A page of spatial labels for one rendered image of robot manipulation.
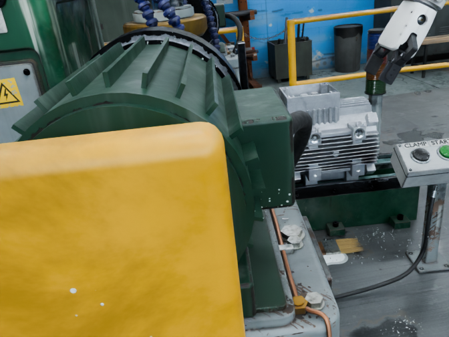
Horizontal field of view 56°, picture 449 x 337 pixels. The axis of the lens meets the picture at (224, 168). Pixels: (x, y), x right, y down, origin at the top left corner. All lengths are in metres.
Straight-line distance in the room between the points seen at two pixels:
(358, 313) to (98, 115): 0.72
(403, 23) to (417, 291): 0.53
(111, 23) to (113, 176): 3.90
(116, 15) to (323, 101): 3.23
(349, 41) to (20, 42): 5.49
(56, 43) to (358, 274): 0.76
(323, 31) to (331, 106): 5.42
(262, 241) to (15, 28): 0.61
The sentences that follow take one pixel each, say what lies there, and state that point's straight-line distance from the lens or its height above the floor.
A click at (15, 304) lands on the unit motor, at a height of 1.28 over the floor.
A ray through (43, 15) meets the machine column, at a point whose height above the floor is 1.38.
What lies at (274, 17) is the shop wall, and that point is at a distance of 6.16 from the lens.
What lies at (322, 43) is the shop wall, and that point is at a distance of 6.41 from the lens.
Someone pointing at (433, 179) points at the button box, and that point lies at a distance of 0.88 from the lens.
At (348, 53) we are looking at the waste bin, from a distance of 6.14.
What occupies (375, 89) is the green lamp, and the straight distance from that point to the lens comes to 1.37.
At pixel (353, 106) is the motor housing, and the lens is 1.03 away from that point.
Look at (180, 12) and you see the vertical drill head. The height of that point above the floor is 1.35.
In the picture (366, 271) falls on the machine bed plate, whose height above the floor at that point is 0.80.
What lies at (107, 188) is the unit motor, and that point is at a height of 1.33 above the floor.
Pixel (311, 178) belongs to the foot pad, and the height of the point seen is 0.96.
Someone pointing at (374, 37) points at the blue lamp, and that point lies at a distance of 1.34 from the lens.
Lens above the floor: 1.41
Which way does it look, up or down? 25 degrees down
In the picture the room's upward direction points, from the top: 6 degrees counter-clockwise
